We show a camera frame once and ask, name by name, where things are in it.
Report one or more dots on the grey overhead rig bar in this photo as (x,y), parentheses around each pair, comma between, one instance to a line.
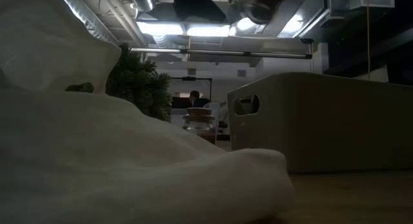
(219,52)

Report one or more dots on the green artificial plant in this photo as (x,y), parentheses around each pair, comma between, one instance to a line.
(138,82)

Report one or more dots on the ceiling light panel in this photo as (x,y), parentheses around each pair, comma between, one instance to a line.
(208,31)
(159,28)

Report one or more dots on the small cork-stoppered glass jar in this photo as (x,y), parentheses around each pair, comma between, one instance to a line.
(199,119)

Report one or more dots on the light grey plastic bin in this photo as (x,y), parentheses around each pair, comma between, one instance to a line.
(322,127)

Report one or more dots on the white cloth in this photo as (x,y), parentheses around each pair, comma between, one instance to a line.
(96,169)

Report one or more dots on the person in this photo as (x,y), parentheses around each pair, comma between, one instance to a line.
(194,95)

